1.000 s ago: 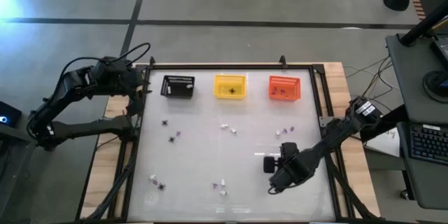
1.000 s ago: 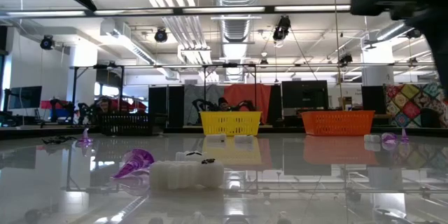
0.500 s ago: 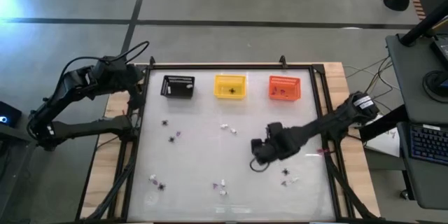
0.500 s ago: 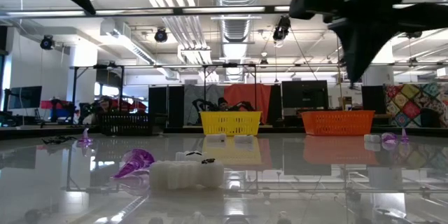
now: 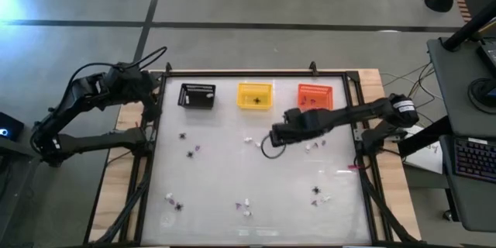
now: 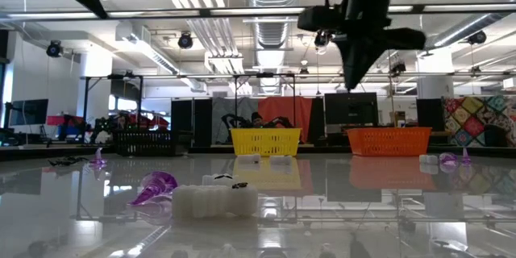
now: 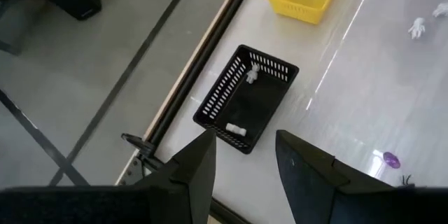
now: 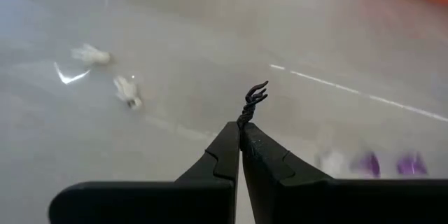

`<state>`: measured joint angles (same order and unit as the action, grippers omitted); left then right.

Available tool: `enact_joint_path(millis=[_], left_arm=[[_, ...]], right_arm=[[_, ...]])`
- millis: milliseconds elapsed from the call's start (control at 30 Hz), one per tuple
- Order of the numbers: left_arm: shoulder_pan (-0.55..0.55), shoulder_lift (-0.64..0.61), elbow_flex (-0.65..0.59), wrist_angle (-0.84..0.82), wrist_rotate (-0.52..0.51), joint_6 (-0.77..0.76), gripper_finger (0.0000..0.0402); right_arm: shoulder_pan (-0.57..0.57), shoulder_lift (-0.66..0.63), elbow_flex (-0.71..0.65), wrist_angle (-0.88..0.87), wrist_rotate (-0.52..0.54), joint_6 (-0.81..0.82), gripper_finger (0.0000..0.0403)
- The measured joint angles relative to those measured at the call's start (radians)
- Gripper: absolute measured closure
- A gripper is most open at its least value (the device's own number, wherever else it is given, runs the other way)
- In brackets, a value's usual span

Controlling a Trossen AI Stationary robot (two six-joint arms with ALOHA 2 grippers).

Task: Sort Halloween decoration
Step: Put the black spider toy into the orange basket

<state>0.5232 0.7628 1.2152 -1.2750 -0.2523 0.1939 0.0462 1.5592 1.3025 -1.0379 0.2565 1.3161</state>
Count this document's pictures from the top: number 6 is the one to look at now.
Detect white ceiling pipes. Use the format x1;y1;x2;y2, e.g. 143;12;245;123
173;0;247;76

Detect large black monitor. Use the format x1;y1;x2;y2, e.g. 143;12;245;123
324;92;379;127

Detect black aluminium table frame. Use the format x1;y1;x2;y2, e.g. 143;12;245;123
0;143;516;159

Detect orange plastic basket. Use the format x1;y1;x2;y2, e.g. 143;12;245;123
346;127;432;157

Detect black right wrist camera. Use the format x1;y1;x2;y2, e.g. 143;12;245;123
297;5;344;33

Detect black wall monitor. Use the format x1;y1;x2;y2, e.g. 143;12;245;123
8;98;49;127

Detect black partition panel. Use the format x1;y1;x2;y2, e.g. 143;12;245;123
170;98;194;148
193;98;213;148

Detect black plastic spider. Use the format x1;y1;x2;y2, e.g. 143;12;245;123
48;155;89;167

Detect black background rig frame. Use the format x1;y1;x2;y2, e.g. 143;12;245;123
231;71;298;130
79;71;144;145

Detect thin hanging cable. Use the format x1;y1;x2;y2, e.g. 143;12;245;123
386;50;394;130

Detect white rectangular air duct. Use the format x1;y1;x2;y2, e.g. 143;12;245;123
114;22;206;92

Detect black plastic basket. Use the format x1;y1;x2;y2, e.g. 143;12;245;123
112;129;178;157

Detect colourful patchwork quilt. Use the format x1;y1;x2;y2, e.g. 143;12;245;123
443;95;516;148

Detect yellow plastic basket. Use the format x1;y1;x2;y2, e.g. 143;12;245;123
229;127;302;157

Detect orange hanging cloth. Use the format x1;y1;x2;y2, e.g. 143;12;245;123
257;96;314;143

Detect grey hanging cloth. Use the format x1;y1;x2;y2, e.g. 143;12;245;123
211;96;259;144

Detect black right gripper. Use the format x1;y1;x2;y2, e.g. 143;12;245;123
333;0;427;91

